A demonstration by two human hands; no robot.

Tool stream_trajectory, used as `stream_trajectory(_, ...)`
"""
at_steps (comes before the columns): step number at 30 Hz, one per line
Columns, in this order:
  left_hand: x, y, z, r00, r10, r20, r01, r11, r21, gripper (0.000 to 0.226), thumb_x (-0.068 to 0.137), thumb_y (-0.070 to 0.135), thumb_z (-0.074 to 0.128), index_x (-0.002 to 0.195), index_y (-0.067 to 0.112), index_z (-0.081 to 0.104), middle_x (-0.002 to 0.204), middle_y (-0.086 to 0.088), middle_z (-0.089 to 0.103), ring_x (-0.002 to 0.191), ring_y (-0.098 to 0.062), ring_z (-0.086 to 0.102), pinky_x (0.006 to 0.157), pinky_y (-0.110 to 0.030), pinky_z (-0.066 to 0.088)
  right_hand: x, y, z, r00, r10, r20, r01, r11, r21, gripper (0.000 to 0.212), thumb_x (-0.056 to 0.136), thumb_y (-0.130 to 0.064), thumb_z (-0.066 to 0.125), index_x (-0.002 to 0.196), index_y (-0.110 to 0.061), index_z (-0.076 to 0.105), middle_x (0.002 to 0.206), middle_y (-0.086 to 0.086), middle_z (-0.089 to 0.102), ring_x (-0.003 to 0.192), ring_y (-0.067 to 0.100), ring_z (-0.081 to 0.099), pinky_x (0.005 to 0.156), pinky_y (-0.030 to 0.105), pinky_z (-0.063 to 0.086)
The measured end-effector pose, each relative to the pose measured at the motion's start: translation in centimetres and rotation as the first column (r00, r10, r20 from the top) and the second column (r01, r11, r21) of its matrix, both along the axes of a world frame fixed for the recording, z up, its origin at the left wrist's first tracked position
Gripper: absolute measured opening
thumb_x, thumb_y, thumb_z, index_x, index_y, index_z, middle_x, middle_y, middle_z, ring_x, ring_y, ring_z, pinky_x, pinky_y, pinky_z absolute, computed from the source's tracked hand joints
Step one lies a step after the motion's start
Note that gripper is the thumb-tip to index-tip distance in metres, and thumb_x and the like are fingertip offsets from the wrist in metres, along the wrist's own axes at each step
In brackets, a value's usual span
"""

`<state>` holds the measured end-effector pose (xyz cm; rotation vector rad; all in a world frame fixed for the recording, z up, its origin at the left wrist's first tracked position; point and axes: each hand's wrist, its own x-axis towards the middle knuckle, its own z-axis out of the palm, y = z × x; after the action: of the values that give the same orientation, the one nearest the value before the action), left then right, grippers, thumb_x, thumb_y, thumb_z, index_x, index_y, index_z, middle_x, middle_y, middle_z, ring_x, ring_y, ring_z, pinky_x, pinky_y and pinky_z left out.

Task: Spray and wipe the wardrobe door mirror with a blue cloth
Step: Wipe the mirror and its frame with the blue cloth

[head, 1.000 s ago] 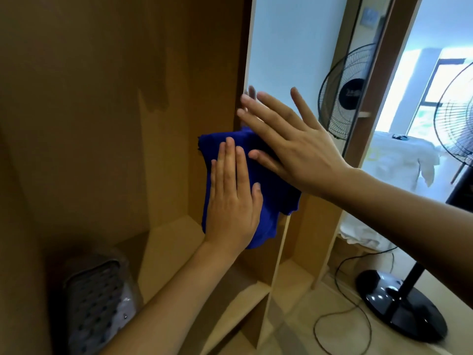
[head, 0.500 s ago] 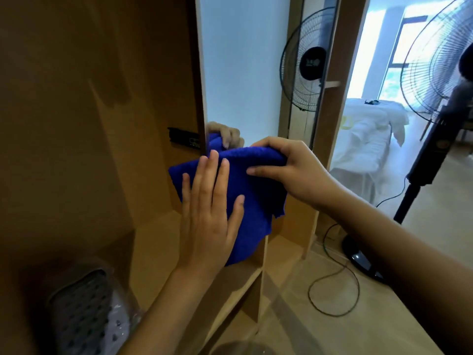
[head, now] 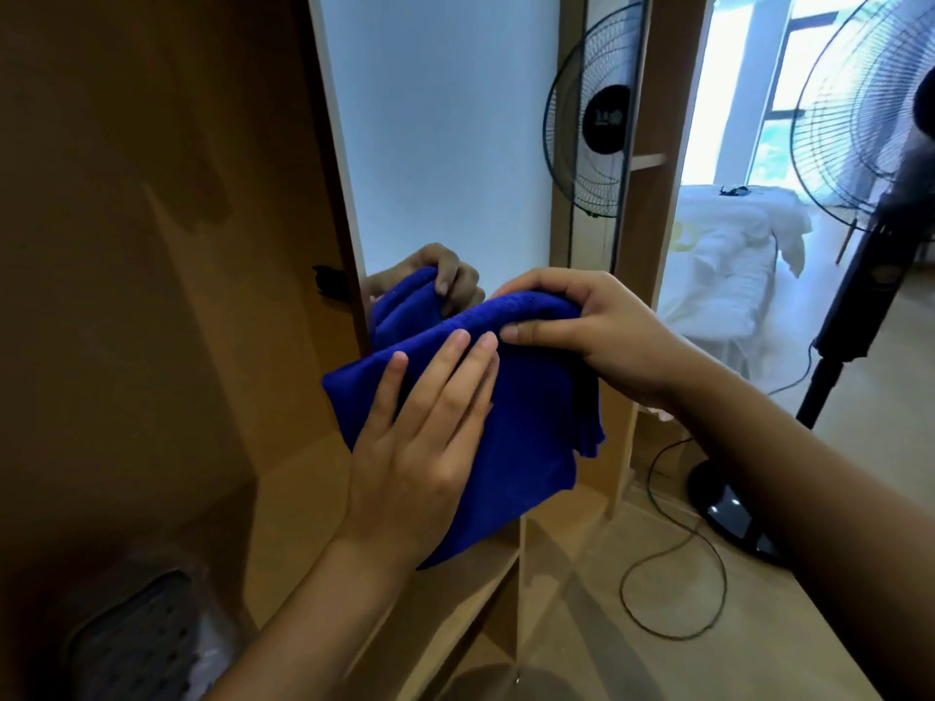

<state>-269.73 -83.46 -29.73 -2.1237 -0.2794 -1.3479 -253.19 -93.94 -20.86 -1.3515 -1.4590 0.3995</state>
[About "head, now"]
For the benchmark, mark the grey dotted slipper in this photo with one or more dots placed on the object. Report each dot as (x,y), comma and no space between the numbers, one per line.
(131,642)
(215,657)

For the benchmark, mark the person's left hand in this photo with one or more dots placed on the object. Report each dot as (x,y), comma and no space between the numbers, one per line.
(409,474)

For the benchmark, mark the bright window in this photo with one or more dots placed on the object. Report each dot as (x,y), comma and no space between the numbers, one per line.
(796,72)

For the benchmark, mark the person's right hand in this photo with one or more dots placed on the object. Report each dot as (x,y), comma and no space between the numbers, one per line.
(621,335)

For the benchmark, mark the tall framed mirror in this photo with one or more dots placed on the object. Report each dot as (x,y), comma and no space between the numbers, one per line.
(438,138)

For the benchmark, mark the person's right forearm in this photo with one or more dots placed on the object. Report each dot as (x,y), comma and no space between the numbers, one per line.
(818,518)

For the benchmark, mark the black standing fan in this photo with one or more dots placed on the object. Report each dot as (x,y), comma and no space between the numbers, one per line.
(869,284)

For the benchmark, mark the blue cloth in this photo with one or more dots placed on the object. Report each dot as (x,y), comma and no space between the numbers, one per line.
(533,430)

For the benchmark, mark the wooden wardrobe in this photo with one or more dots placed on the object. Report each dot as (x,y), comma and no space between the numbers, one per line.
(146,284)

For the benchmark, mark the white bed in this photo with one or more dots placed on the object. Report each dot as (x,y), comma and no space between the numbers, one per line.
(730,270)

